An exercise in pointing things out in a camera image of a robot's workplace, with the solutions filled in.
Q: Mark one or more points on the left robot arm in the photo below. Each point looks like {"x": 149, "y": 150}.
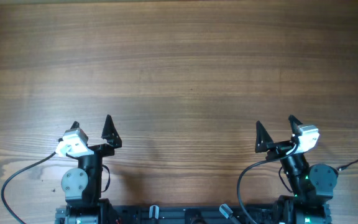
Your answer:
{"x": 83, "y": 185}

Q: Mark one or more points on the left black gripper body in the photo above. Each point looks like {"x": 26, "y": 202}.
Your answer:
{"x": 103, "y": 150}

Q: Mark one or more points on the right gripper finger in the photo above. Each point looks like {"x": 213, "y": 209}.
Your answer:
{"x": 263, "y": 141}
{"x": 295, "y": 123}

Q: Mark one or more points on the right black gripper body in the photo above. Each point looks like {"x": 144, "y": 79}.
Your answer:
{"x": 279, "y": 147}

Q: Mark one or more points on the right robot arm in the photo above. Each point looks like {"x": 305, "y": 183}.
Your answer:
{"x": 311, "y": 186}

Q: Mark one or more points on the black aluminium base frame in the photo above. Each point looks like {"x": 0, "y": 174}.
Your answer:
{"x": 261, "y": 213}

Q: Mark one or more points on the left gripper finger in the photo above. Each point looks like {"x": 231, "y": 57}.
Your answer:
{"x": 110, "y": 134}
{"x": 75, "y": 125}

